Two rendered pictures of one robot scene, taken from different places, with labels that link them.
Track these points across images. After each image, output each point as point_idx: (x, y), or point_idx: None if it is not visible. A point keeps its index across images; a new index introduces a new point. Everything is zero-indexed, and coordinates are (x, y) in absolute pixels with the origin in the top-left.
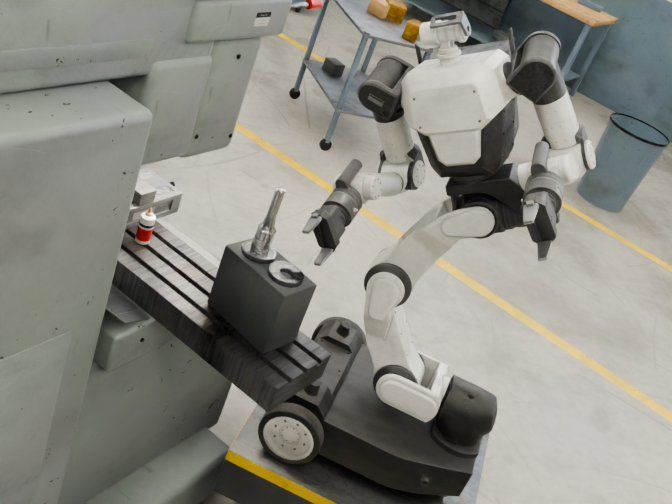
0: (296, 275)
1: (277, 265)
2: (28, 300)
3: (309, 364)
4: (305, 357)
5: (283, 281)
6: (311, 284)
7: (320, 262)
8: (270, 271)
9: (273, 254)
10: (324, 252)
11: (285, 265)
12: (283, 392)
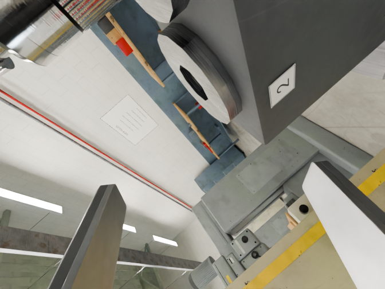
0: (211, 107)
1: (175, 53)
2: None
3: (361, 69)
4: (375, 57)
5: (184, 86)
6: (251, 133)
7: (307, 192)
8: (162, 51)
9: (160, 4)
10: (370, 264)
11: (194, 72)
12: None
